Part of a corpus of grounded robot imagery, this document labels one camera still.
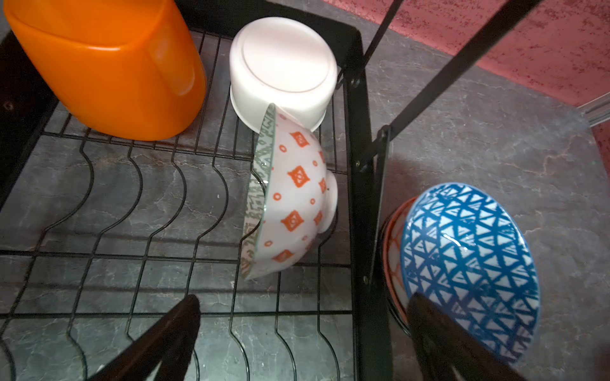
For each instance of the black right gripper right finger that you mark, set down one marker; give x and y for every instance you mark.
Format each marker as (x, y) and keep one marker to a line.
(445, 350)

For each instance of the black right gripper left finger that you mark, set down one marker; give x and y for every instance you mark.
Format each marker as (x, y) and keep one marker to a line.
(165, 349)

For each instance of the blue patterned bowl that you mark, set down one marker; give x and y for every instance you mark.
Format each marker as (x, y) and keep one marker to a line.
(459, 247)

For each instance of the black wire dish rack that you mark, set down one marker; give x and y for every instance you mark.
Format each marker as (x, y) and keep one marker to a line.
(101, 236)

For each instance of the grey green patterned bowl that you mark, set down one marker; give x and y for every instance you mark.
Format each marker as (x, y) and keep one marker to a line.
(292, 196)

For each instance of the orange plastic bowl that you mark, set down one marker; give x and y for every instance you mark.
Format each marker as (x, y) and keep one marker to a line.
(129, 69)

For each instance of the white ceramic bowl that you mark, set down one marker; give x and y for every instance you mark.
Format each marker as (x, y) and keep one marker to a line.
(277, 60)

